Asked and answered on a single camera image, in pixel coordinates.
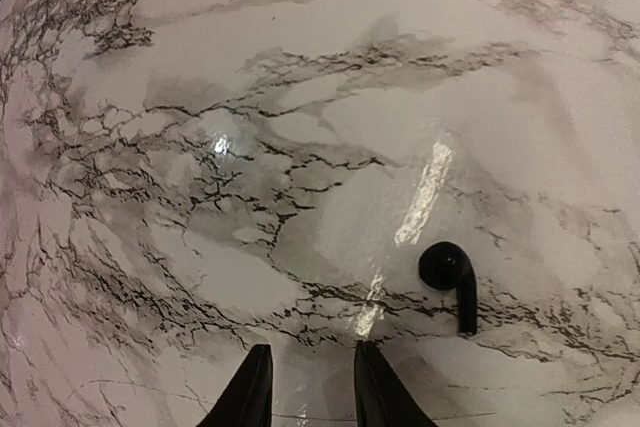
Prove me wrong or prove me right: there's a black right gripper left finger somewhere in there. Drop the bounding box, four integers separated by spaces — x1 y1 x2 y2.
199 344 273 427

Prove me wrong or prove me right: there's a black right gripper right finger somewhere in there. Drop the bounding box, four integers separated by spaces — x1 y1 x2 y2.
354 341 437 427

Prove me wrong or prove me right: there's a black earbud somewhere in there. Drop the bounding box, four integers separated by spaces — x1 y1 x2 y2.
418 241 478 336

